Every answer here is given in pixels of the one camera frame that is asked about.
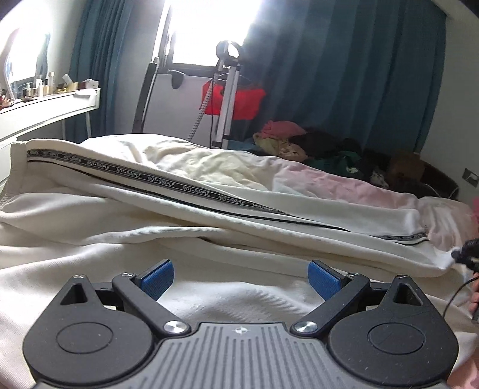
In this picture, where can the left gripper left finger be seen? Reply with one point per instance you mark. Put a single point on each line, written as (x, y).
(139, 294)

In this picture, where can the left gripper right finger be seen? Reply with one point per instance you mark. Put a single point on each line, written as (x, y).
(341, 295)

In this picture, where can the oval mirror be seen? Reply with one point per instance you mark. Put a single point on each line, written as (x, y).
(11, 57)

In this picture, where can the white dressing table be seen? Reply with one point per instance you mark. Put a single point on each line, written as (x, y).
(24, 118)

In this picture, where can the red bag on stand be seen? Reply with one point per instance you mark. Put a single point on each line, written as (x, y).
(246, 106)

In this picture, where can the person's right hand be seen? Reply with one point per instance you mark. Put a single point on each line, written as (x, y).
(474, 299)

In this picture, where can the cosmetic bottles on table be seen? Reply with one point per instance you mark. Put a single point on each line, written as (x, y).
(32, 88)

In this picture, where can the pile of colourful clothes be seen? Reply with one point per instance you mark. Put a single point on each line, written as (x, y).
(404, 172)

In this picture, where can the pink pastel bed sheet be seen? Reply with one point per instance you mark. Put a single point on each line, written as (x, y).
(447, 222)

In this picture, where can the white garment with black trim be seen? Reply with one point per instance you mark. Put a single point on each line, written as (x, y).
(240, 254)

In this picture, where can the teal curtain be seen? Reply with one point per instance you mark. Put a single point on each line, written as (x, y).
(370, 71)

